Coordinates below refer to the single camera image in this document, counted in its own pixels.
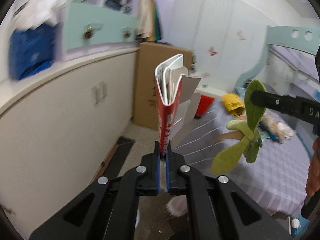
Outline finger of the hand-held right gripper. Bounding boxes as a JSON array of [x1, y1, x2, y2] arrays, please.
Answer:
[[251, 90, 300, 117]]

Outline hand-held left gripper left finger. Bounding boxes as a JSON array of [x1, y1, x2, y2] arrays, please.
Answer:
[[29, 141, 161, 240]]

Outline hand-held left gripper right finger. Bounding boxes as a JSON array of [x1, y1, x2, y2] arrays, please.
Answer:
[[165, 143, 292, 240]]

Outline red and white carton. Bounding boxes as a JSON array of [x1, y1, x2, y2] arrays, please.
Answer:
[[154, 54, 202, 155]]

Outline green plush toy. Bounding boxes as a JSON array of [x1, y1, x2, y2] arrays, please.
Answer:
[[211, 79, 267, 175]]

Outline person's right hand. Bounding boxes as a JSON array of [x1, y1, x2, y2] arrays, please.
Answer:
[[305, 137, 320, 197]]

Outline pale snack packet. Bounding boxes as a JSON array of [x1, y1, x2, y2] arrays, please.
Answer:
[[259, 114, 297, 143]]

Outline pink fluffy slipper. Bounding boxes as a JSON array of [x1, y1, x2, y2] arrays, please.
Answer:
[[166, 196, 188, 217]]

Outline red storage box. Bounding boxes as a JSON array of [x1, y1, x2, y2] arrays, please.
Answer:
[[195, 94, 217, 118]]

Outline purple checked bedsheet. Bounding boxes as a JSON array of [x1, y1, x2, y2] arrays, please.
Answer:
[[172, 97, 316, 216]]

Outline white wardrobe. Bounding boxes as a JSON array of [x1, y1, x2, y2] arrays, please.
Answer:
[[160, 0, 275, 93]]

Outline brown cardboard box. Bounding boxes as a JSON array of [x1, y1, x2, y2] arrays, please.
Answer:
[[132, 42, 195, 132]]

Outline cream cabinet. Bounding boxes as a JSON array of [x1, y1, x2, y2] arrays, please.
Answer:
[[0, 47, 139, 233]]

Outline hanging clothes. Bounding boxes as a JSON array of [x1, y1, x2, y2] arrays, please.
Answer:
[[136, 0, 163, 43]]

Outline blue bag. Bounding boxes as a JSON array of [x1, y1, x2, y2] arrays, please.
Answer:
[[9, 24, 57, 81]]

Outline white plastic bag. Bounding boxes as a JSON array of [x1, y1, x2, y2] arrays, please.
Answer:
[[10, 0, 73, 30]]

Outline metal cabinet door handle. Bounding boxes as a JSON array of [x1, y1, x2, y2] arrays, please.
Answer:
[[100, 82, 108, 103], [92, 86, 101, 106]]

